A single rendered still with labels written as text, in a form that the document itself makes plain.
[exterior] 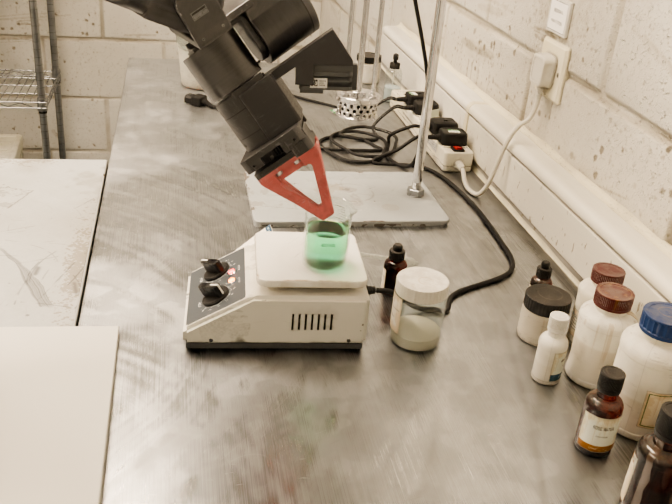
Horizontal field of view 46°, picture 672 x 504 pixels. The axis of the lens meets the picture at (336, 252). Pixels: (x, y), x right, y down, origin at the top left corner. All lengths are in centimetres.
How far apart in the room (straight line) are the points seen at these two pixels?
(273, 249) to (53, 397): 28
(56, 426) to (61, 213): 49
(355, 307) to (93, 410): 29
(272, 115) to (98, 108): 259
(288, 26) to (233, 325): 32
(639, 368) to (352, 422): 28
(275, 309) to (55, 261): 34
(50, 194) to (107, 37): 201
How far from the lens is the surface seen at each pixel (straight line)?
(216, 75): 75
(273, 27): 76
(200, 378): 84
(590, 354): 88
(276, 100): 74
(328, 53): 75
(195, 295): 91
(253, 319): 85
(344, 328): 87
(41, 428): 77
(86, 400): 80
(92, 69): 327
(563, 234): 114
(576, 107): 121
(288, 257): 88
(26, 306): 98
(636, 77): 108
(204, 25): 72
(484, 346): 93
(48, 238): 113
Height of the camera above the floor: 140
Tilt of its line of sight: 27 degrees down
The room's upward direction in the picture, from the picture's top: 5 degrees clockwise
